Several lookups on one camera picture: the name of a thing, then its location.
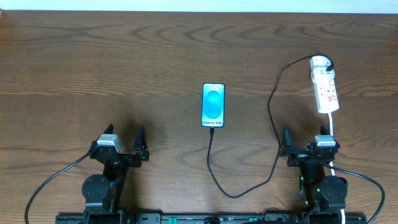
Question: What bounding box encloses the black USB charging cable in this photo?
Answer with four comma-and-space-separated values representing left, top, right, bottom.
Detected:
206, 53, 335, 199

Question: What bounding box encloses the Samsung Galaxy smartphone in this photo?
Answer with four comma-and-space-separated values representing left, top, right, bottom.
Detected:
201, 83, 225, 128

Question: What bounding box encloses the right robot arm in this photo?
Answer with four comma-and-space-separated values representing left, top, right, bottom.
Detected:
281, 126, 348, 223

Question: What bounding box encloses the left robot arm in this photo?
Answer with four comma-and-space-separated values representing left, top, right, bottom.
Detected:
82, 124, 149, 223

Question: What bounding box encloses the white power strip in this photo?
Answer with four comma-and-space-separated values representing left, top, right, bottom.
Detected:
311, 67, 339, 114

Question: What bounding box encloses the white power strip cord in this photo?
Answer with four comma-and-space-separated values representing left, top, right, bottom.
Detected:
328, 112, 346, 224

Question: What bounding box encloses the black left camera cable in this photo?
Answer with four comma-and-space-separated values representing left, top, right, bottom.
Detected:
24, 152, 91, 224

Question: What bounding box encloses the black camera cable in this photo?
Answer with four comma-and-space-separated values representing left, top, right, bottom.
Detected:
320, 161, 386, 224
24, 152, 91, 224

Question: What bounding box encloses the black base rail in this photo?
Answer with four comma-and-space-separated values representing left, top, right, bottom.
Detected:
55, 212, 368, 224

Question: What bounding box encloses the black right camera cable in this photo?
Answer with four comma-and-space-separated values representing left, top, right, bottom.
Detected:
320, 161, 386, 224

